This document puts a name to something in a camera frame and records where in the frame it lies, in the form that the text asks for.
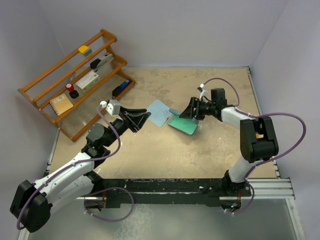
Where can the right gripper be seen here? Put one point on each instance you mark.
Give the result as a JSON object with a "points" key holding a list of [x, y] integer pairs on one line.
{"points": [[195, 103]]}

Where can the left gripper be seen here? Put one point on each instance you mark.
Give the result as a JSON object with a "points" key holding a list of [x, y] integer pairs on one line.
{"points": [[136, 119]]}

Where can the grey glasses case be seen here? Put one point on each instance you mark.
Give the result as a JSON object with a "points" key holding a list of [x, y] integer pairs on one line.
{"points": [[185, 125]]}

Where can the blue cleaning cloth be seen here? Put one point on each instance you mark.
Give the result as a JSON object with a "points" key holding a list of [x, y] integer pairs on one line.
{"points": [[159, 112]]}

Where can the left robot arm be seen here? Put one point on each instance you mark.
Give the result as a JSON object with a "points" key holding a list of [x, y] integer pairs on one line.
{"points": [[34, 202]]}

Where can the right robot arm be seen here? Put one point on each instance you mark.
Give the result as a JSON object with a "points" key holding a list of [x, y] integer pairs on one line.
{"points": [[253, 151]]}

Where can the orange sunglasses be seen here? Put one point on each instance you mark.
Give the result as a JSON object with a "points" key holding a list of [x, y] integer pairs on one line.
{"points": [[259, 136]]}

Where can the white green box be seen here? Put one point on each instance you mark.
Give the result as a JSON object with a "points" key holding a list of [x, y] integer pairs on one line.
{"points": [[88, 81]]}

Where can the red black stamp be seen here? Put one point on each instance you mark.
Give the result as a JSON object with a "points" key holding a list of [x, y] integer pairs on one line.
{"points": [[72, 91]]}

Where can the black white stapler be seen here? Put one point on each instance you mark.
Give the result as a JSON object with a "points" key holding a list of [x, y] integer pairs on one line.
{"points": [[101, 60]]}

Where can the wooden shelf rack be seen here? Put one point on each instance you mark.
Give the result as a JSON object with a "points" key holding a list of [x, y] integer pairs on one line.
{"points": [[52, 83]]}

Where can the metal binder clip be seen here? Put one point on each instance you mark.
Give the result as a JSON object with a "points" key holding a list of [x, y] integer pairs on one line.
{"points": [[72, 76]]}

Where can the brown spiral notebook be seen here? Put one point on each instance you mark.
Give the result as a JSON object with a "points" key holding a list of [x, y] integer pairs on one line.
{"points": [[61, 104]]}

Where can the yellow grey eraser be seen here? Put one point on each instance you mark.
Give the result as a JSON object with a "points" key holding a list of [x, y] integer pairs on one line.
{"points": [[85, 50]]}

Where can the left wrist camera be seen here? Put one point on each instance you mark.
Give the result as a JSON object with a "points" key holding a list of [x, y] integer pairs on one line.
{"points": [[112, 107]]}

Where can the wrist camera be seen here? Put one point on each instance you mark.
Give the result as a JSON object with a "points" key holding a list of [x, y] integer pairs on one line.
{"points": [[112, 107], [204, 94]]}

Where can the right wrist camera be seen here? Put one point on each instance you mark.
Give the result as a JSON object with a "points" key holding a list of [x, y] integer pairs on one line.
{"points": [[204, 94]]}

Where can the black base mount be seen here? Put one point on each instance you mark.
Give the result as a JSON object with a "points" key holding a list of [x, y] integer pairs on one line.
{"points": [[176, 191]]}

